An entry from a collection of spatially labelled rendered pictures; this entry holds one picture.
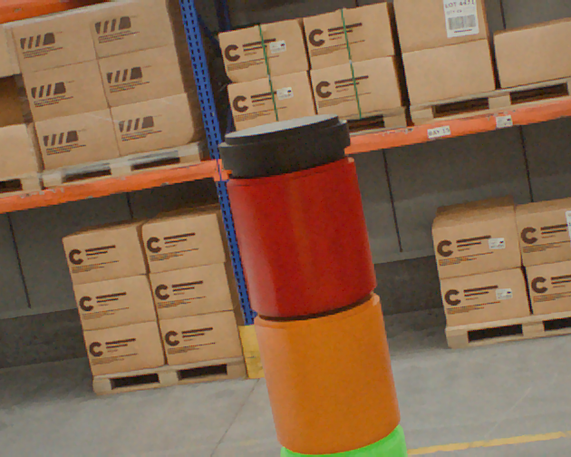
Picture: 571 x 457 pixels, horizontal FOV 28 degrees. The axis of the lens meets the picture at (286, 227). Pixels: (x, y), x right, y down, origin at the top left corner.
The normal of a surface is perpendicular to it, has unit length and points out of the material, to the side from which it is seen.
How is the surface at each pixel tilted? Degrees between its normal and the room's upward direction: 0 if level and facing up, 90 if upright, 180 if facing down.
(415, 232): 90
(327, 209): 90
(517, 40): 88
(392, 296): 89
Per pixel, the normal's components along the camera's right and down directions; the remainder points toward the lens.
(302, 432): -0.53, 0.24
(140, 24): -0.18, 0.21
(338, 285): 0.45, 0.06
